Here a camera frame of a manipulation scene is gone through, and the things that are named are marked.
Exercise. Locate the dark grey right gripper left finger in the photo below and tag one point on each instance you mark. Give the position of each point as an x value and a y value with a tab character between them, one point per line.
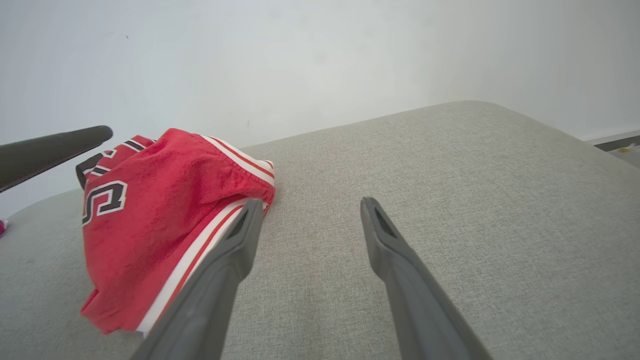
210	300

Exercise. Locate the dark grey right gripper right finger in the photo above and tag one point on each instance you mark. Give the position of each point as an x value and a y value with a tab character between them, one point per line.
420	300

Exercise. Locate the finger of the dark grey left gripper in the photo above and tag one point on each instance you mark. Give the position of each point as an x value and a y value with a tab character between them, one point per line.
87	167
45	155

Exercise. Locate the red basketball jersey white trim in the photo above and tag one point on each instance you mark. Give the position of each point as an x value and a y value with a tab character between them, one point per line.
150	225

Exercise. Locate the small pink object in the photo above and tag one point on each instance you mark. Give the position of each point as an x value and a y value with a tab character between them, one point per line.
2	227

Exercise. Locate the white wall baseboard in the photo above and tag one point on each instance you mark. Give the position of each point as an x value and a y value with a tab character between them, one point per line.
620	141

